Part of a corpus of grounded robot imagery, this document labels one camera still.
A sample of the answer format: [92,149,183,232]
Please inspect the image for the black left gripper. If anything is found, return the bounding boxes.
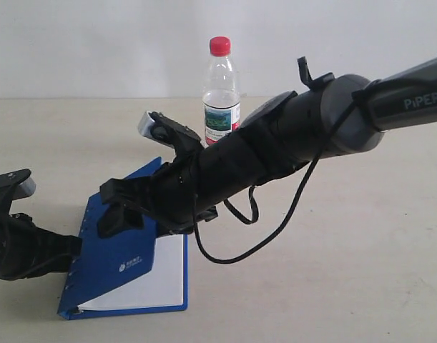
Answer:
[0,214,83,281]

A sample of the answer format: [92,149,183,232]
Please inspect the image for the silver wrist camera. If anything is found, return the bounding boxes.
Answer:
[0,169,36,214]
[136,110,202,154]

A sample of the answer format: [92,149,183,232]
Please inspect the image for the clear plastic water bottle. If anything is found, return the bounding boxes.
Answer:
[202,36,240,146]

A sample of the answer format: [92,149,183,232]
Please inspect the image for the white notebook paper pages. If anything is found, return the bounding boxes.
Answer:
[79,235,187,311]

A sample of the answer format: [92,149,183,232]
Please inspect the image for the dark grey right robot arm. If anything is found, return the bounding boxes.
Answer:
[97,57,437,238]

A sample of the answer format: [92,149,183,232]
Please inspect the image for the blue ring binder notebook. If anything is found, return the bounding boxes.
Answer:
[56,156,189,321]

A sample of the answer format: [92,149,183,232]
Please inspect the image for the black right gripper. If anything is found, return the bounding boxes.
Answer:
[97,91,298,238]

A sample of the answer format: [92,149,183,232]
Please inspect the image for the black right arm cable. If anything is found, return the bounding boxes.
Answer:
[191,56,369,265]

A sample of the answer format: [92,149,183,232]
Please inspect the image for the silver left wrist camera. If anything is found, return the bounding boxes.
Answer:
[0,169,36,214]

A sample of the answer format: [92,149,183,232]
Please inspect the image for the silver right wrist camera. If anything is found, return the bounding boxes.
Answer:
[136,110,202,154]

